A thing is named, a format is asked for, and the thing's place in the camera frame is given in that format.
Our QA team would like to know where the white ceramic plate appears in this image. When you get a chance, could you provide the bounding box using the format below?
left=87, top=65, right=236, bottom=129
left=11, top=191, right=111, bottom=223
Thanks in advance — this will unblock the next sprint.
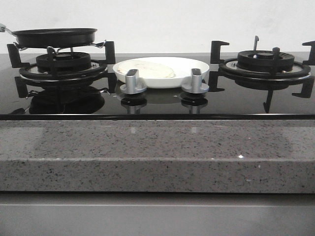
left=113, top=57, right=210, bottom=89

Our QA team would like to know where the white fried egg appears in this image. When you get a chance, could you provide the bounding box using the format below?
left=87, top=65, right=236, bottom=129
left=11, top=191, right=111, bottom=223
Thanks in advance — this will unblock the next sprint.
left=117, top=59, right=175, bottom=78

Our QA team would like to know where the black frying pan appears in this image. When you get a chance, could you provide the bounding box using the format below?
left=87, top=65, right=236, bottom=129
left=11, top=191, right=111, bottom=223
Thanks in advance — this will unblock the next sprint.
left=0, top=24, right=97, bottom=48

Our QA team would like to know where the black glass gas cooktop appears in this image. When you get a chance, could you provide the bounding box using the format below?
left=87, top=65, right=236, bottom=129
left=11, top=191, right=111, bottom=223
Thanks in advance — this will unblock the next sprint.
left=0, top=54, right=315, bottom=120

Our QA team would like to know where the silver left stove knob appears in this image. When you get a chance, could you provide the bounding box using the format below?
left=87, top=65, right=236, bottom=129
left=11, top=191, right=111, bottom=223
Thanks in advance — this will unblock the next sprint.
left=120, top=69, right=147, bottom=95

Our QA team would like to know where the silver stove knob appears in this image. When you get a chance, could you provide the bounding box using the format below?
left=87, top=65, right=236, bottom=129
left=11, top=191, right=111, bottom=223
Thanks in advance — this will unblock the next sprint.
left=182, top=68, right=209, bottom=94
left=120, top=69, right=147, bottom=95

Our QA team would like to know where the silver right stove knob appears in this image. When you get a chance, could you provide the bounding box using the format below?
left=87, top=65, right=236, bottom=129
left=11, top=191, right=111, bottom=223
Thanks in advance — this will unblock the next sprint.
left=182, top=68, right=209, bottom=94

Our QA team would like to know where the black right pan support grate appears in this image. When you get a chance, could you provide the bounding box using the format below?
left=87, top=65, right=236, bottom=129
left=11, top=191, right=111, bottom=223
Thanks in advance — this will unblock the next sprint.
left=208, top=36, right=315, bottom=114

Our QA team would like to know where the black pan support grate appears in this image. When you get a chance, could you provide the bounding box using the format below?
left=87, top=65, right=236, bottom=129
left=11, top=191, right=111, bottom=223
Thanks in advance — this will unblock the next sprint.
left=7, top=41, right=116, bottom=98
left=208, top=36, right=315, bottom=114

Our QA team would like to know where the black left gas burner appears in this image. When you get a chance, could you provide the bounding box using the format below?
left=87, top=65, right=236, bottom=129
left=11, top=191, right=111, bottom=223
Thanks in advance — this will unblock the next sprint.
left=36, top=52, right=92, bottom=73

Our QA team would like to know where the black gas burner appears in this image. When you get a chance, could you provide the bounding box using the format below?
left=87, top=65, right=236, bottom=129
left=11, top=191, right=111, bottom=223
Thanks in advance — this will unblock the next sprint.
left=36, top=52, right=92, bottom=73
left=237, top=50, right=295, bottom=72

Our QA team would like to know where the black right gas burner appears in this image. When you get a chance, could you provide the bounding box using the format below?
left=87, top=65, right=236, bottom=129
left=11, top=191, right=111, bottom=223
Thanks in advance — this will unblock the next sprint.
left=237, top=50, right=295, bottom=72

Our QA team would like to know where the black left pan support grate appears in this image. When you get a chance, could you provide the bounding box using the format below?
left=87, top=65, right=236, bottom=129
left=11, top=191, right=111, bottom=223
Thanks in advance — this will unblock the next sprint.
left=7, top=41, right=116, bottom=98

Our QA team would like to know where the wire pan support ring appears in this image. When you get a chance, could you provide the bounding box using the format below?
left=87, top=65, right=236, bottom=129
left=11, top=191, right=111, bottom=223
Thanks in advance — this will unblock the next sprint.
left=13, top=40, right=107, bottom=55

